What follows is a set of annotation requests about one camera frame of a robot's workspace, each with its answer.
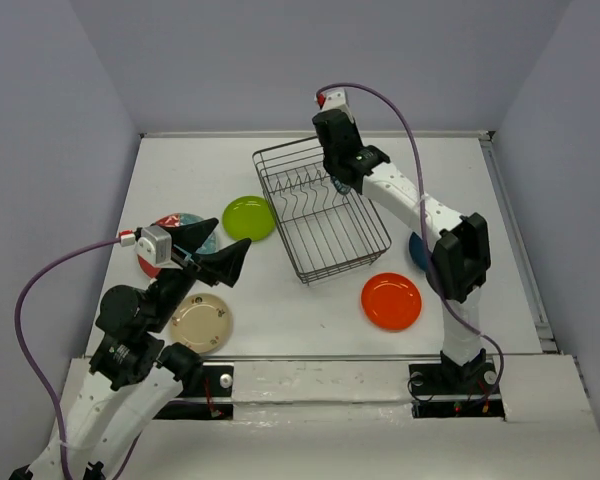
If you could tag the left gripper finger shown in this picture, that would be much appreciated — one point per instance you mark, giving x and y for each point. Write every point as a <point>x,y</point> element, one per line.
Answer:
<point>224,266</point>
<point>187,239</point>

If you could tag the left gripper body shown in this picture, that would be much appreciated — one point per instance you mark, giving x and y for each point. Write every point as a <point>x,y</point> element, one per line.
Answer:
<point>173,286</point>

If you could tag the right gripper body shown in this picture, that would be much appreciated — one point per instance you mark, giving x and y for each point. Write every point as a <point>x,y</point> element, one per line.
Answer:
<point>329,164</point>

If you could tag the dark blue shell plate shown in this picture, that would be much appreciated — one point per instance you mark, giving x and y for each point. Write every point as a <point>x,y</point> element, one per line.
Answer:
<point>418,253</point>

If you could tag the green rimmed white plate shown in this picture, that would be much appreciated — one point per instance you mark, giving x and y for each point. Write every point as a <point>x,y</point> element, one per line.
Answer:
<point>339,186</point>

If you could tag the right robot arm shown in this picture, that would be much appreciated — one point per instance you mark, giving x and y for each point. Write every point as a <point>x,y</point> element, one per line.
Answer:
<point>456,246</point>

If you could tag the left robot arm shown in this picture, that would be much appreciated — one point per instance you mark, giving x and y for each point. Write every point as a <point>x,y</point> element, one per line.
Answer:
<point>133,374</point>

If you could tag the red and teal plate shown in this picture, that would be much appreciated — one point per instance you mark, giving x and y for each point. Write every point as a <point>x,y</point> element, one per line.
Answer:
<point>175,220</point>

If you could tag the beige floral plate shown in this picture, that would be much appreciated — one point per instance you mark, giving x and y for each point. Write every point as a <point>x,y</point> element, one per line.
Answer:
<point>203,323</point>

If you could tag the lime green plate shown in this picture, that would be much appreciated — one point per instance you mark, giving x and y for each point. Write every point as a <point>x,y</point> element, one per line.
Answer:
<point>248,217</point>

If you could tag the orange plate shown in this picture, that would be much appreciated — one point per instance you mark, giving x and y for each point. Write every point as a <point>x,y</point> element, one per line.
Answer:
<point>391,301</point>

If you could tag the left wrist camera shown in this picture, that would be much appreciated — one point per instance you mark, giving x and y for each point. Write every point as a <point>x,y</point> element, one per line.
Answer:
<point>154,246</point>

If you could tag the wire dish rack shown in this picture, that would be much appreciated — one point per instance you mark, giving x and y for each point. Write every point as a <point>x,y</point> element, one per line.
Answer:
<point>324,232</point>

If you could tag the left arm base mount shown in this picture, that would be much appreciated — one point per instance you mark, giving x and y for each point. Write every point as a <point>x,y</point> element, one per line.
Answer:
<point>208,399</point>

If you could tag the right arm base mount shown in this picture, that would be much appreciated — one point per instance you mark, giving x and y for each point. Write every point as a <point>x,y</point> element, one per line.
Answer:
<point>433,397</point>

